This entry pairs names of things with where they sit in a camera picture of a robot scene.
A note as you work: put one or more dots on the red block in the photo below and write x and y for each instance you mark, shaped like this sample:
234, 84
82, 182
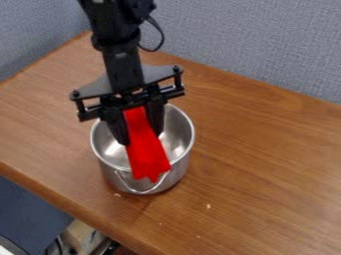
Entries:
147, 155

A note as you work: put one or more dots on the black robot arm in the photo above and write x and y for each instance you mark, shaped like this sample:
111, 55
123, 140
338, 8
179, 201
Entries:
115, 21

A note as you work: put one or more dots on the metal pot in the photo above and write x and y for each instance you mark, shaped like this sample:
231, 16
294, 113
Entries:
176, 140

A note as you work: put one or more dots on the beige box under table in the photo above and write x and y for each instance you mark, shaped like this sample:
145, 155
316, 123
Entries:
82, 238

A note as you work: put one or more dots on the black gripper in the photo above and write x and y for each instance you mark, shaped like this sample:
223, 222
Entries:
128, 85

